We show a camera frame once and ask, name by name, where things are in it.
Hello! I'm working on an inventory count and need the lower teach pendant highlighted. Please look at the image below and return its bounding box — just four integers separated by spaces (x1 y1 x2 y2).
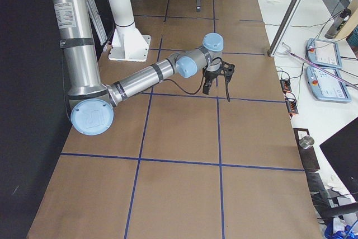
306 66 351 103

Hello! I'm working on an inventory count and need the upper teach pendant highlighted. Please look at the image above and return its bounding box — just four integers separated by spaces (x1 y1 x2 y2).
307 38 342 69

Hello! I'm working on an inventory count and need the black plate under cup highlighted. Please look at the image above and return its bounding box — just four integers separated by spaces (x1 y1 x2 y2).
293 128 320 172

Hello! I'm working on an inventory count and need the aluminium frame post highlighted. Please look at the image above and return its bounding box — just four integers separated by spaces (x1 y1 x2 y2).
268 0 302 57

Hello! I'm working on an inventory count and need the teach pendant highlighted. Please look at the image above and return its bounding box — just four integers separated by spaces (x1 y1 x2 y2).
307 38 342 69
306 66 351 103

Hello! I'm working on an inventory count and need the black monitor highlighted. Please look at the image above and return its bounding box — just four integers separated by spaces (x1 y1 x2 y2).
320 118 357 200

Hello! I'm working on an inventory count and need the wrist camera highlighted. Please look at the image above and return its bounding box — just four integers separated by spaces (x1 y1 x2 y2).
222 62 235 83

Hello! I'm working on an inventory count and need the dark drink bottle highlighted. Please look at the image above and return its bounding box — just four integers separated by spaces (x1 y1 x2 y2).
325 8 351 39

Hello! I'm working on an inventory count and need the grabber reach tool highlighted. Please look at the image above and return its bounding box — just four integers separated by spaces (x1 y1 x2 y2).
282 42 358 90

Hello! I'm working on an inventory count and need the orange power strip near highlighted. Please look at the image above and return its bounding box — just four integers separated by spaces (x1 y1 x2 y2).
285 97 299 117

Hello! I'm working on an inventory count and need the orange power strip far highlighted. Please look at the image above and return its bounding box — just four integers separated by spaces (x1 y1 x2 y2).
280 78 291 93

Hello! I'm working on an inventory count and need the orange power strip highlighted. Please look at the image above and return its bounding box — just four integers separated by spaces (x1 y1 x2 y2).
285 97 299 117
280 78 291 93

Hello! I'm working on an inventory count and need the small metal cup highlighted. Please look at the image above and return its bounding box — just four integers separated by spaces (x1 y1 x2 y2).
299 135 314 149

